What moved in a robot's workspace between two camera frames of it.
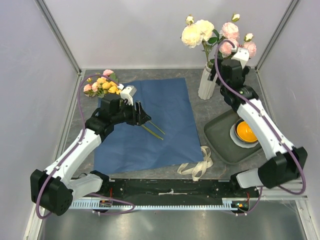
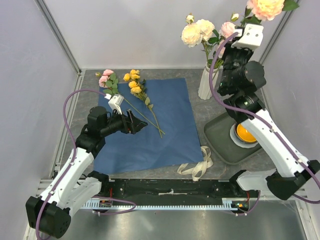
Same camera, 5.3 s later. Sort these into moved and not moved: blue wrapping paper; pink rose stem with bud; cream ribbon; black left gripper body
Moved: black left gripper body
Not moved: blue wrapping paper; pink rose stem with bud; cream ribbon
